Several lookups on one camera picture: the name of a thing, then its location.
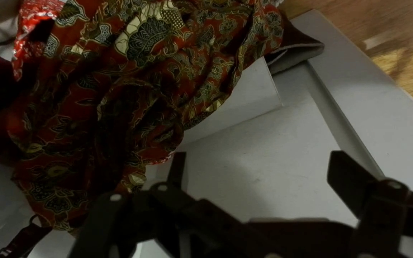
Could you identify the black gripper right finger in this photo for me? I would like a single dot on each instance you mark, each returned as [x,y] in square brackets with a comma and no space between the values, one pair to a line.
[387,216]

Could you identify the patterned brown red fabric bag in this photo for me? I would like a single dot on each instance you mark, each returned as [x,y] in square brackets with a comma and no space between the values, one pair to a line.
[120,95]

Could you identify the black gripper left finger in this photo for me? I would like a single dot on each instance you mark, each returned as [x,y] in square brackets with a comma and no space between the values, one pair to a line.
[168,224]

